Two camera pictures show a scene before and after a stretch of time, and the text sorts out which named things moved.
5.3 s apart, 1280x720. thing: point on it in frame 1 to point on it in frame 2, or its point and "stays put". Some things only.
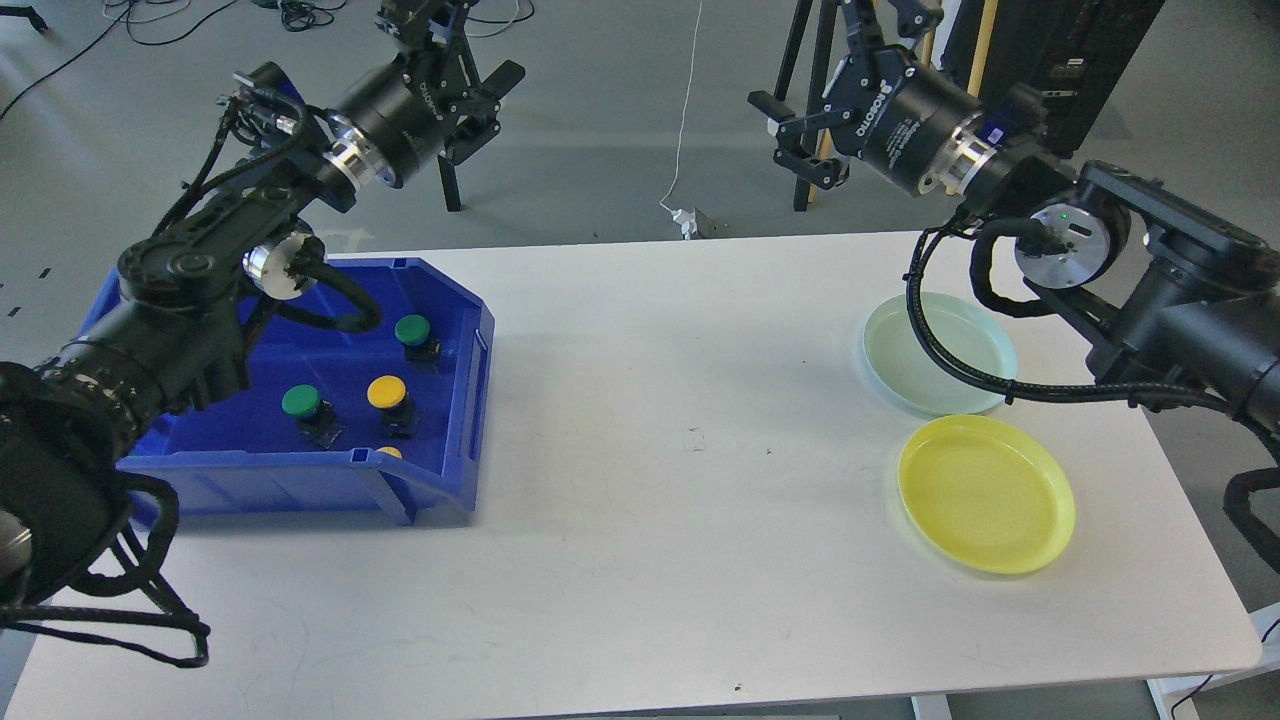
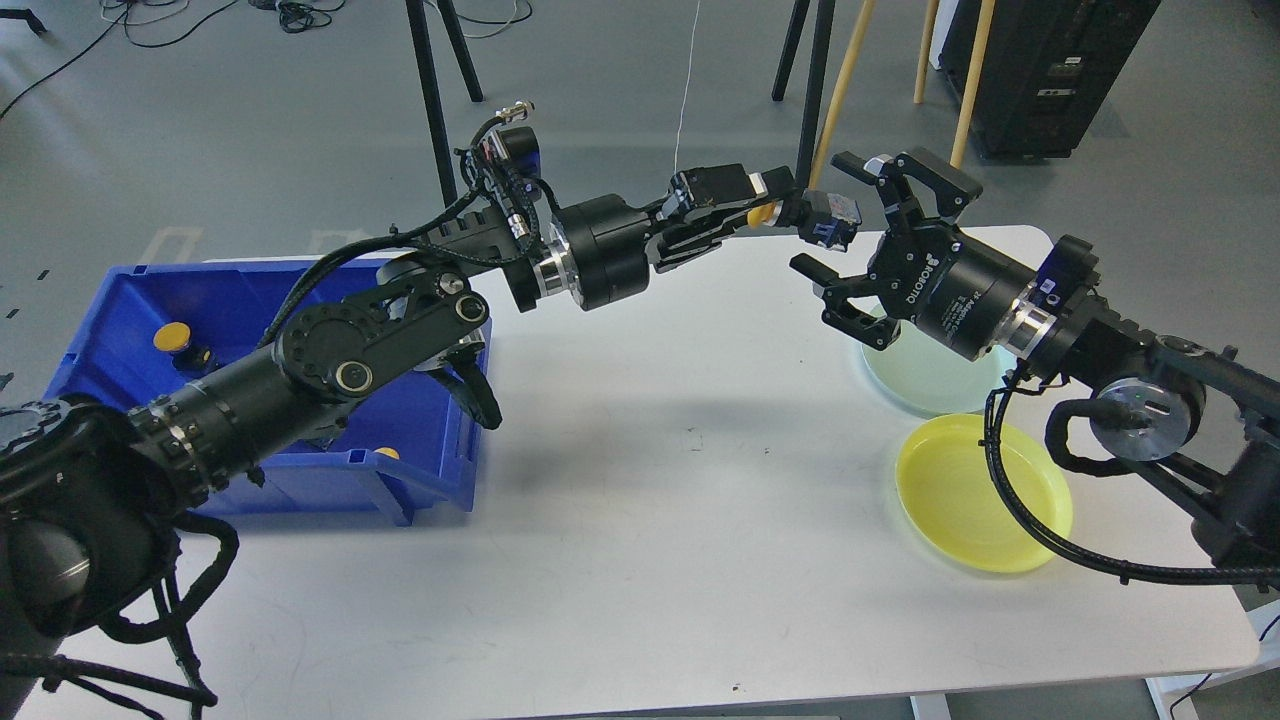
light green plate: [924, 378] stays put
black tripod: [817, 74] stays put
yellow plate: [985, 495] stays put
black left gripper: [403, 110] to [608, 238]
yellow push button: [390, 393] to [830, 222]
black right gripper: [882, 104] to [960, 293]
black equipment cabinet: [1071, 52] stays put
